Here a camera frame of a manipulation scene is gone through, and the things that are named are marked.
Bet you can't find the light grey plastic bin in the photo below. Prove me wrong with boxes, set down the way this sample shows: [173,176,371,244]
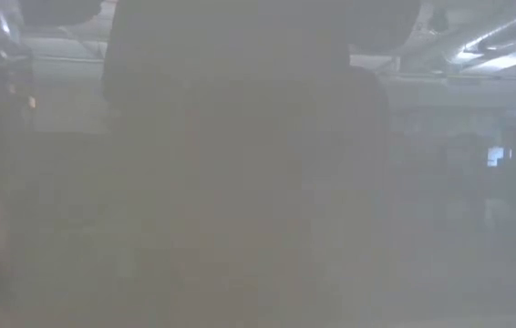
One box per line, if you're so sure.
[0,0,516,328]

